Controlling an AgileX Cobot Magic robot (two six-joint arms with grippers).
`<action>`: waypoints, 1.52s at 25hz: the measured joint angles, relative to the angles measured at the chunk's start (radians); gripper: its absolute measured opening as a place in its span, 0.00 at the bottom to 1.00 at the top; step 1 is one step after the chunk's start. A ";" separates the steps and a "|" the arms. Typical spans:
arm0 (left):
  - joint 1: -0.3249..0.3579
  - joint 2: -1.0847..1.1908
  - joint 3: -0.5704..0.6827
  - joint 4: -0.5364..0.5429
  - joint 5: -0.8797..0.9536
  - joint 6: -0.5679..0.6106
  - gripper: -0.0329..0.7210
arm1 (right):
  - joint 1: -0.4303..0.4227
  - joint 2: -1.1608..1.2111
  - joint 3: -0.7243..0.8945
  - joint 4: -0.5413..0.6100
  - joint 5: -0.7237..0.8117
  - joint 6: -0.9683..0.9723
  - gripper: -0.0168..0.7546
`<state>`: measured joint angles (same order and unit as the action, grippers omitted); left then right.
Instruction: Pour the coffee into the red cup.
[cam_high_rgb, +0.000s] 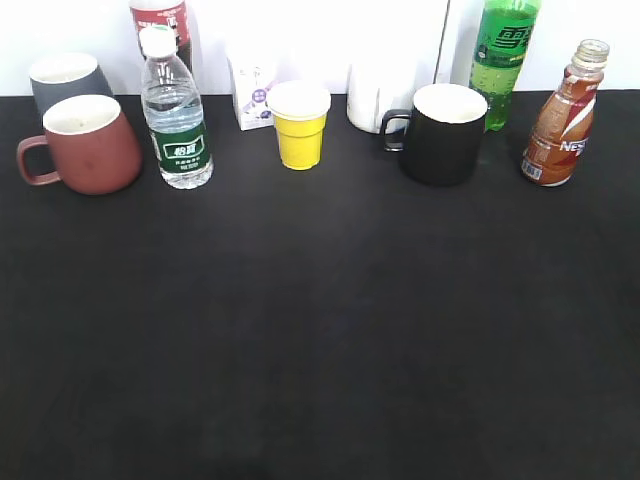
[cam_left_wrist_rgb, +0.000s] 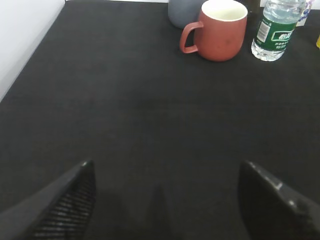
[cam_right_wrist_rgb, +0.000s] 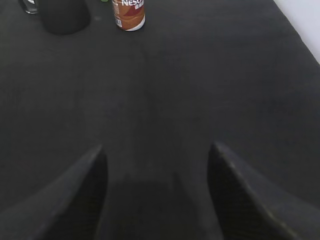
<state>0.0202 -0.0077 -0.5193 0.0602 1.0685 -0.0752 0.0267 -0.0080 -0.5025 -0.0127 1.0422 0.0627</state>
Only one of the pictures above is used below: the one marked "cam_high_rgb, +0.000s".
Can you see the red ceramic mug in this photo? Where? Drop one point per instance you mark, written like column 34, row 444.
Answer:
column 92, row 144

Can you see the brown iced tea bottle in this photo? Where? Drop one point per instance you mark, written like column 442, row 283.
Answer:
column 564, row 124

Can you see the black ceramic mug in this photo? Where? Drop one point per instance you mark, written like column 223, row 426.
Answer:
column 439, row 138

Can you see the white ceramic mug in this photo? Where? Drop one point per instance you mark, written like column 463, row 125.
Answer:
column 374, row 89

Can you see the green sprite bottle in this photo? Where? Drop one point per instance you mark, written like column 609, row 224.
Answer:
column 501, row 46

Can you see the grey ceramic mug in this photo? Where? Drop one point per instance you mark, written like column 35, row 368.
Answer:
column 61, row 76

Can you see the yellow paper cup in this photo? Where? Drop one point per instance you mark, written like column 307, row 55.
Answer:
column 300, row 111

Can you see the small white milk carton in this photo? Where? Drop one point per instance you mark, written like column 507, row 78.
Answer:
column 251, row 80

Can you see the clear water bottle green label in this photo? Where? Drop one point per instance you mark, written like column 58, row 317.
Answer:
column 173, row 112

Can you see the dark cola bottle red label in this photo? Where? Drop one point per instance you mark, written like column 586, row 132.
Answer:
column 172, row 13

